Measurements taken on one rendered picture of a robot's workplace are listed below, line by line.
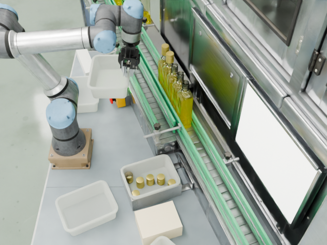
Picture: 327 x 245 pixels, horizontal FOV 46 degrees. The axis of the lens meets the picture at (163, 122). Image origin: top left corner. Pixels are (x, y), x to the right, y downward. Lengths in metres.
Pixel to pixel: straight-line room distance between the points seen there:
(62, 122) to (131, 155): 0.39
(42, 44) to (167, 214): 0.79
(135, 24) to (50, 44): 0.32
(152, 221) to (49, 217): 0.44
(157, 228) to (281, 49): 0.80
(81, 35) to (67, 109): 0.39
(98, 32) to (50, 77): 0.40
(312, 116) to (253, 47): 0.33
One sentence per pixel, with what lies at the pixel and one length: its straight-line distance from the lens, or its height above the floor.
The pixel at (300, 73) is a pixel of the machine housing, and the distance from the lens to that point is 1.16.
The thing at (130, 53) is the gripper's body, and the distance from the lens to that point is 1.57.
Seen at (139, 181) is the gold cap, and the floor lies 0.81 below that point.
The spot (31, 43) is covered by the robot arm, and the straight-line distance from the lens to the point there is 1.41.
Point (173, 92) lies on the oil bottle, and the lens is 1.70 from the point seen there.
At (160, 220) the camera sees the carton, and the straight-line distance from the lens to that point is 1.57.
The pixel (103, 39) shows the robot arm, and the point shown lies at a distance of 1.34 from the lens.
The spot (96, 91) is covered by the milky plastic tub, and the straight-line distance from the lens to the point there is 1.65.
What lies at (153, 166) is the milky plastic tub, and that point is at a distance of 1.75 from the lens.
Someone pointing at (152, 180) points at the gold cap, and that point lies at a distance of 1.68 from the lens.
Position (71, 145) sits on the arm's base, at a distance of 1.74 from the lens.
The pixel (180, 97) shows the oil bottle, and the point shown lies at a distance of 1.62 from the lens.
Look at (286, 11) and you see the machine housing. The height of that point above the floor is 1.60.
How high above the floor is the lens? 2.21
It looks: 48 degrees down
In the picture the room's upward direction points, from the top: straight up
